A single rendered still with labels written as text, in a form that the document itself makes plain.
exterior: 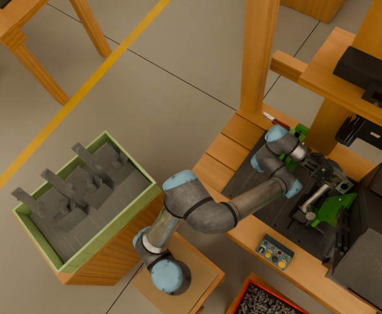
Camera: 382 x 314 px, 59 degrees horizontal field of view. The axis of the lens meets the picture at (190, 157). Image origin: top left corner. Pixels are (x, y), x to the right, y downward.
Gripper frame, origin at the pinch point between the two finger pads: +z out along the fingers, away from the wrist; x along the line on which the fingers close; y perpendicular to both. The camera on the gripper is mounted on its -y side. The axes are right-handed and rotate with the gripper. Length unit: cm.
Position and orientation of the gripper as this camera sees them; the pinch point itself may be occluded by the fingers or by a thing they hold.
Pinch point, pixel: (343, 183)
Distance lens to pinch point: 144.0
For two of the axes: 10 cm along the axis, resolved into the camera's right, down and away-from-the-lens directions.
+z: 8.0, 6.0, 0.4
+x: 5.5, -7.0, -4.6
